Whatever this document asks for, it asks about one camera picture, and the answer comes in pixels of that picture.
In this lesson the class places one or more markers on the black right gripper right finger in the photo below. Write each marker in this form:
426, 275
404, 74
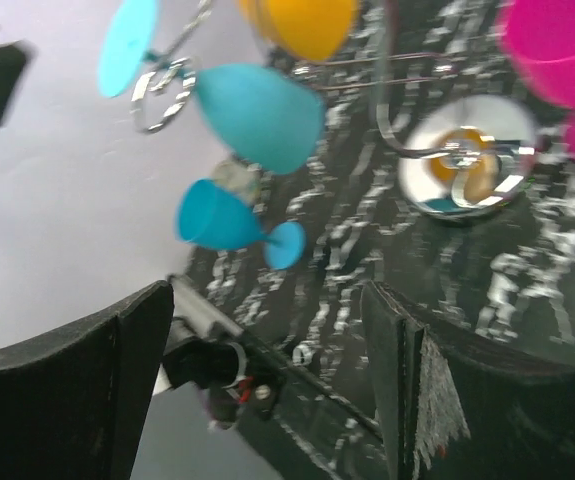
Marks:
454, 405

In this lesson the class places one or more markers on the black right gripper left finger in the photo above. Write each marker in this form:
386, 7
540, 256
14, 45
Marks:
74, 400

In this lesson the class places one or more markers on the blue wine glass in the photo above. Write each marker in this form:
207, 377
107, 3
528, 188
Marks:
264, 117
211, 217

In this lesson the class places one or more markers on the orange wine glass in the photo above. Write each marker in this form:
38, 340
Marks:
313, 30

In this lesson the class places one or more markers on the chrome wine glass rack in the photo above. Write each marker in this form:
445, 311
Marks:
469, 156

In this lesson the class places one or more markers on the pink wine glass rear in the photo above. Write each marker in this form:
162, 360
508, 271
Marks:
539, 38

